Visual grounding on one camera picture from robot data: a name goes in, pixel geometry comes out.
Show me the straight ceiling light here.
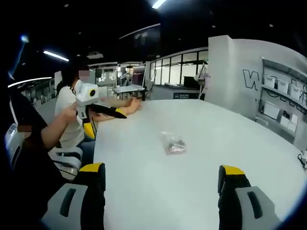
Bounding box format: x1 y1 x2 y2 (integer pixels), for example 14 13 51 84
43 50 70 63
151 0 168 10

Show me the clear resealable bag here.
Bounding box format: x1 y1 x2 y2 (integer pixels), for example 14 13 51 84
160 130 188 156

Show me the operator in dark clothing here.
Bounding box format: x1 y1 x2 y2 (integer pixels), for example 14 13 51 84
0 91 74 230

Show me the grey counter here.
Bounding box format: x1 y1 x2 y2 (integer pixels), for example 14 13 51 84
152 84 201 101

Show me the white storage bin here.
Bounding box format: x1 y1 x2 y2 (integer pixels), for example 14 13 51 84
289 83 303 101
276 78 289 94
262 73 276 88

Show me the white plastic chair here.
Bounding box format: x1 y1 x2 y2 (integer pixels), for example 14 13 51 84
254 115 270 128
4 124 24 170
48 146 84 173

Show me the small grey table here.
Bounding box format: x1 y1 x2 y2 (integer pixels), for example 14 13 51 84
112 84 147 101

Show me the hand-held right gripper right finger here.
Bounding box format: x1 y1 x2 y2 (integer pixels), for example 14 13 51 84
217 164 281 230

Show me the curved ceiling light strip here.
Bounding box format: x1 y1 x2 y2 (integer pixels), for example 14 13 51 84
7 76 53 89
118 23 161 40

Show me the open laptop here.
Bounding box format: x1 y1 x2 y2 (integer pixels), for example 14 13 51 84
131 65 146 86

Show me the wall shelf unit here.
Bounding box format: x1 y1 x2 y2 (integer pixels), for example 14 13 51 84
254 57 307 144

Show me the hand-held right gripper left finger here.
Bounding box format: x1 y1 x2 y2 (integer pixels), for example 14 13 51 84
40 162 106 230

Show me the person's left hand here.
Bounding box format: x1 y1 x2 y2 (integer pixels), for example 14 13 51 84
62 105 79 122

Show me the black cable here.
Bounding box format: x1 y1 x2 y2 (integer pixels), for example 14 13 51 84
296 150 307 170

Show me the dark monitor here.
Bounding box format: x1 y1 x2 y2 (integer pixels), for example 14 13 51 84
183 76 200 87

